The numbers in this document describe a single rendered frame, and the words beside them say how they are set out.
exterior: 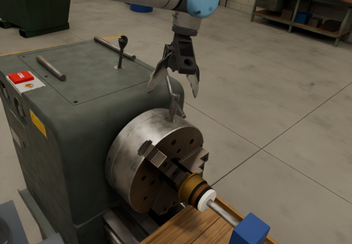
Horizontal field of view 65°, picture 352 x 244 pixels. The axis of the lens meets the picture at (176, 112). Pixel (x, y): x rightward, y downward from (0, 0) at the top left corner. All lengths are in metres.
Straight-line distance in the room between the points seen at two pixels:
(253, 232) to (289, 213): 1.64
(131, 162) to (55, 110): 0.26
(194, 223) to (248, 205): 1.33
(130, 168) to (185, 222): 0.33
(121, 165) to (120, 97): 0.22
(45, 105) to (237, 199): 1.76
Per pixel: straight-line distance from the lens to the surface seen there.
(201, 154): 0.91
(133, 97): 0.89
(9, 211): 0.82
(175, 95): 0.78
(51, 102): 0.89
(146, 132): 0.78
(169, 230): 0.98
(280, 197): 2.46
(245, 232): 0.75
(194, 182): 0.80
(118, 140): 0.81
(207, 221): 1.02
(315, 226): 2.40
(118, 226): 1.02
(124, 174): 0.79
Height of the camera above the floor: 1.70
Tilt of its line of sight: 33 degrees down
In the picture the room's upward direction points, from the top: 6 degrees clockwise
